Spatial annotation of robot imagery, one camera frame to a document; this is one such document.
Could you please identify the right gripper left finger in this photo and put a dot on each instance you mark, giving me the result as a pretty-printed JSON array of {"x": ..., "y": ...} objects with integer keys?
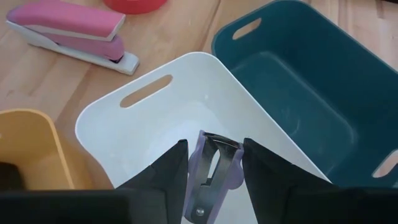
[{"x": 164, "y": 186}]

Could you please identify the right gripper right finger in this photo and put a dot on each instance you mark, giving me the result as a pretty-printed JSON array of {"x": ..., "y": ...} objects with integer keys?
[{"x": 267, "y": 180}]

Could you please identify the purple staple remover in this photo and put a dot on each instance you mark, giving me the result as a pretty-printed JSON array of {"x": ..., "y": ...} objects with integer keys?
[{"x": 202, "y": 193}]

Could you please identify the red tape roll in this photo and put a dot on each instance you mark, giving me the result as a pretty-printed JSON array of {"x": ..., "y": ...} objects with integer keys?
[{"x": 133, "y": 6}]

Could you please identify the pink and white stapler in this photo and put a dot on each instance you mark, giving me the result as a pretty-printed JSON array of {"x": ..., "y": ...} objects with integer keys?
[{"x": 77, "y": 21}]

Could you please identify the white plastic bin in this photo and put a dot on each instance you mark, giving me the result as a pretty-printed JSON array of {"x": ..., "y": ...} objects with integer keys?
[{"x": 155, "y": 124}]

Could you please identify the yellow plastic bin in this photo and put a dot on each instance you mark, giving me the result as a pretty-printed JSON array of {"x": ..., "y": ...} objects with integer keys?
[{"x": 31, "y": 140}]

